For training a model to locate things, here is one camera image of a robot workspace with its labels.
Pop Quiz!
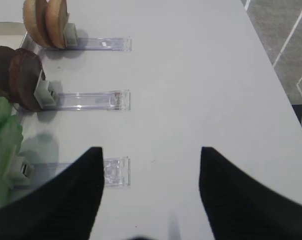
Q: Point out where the brown meat patty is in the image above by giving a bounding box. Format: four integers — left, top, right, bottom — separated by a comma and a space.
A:
0, 45, 15, 102
9, 48, 46, 112

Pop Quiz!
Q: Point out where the bun half rack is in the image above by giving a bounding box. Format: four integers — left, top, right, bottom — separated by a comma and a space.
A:
45, 0, 69, 49
23, 0, 53, 48

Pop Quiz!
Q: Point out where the left brown meat patty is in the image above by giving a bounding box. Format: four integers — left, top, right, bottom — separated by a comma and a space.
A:
0, 45, 15, 102

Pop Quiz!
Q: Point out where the right brown meat patty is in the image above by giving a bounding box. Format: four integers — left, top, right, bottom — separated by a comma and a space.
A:
9, 48, 46, 112

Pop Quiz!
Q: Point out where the left bun half right rack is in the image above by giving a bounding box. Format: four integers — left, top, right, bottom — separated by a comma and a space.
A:
23, 0, 53, 48

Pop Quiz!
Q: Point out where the green lettuce leaf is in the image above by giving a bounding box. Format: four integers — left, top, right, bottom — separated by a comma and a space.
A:
0, 97, 24, 208

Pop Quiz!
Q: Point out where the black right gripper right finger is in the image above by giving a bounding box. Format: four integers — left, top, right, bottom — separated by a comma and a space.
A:
199, 147, 302, 240

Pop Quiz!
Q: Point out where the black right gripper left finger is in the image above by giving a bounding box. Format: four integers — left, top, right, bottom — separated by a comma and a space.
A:
0, 147, 104, 240

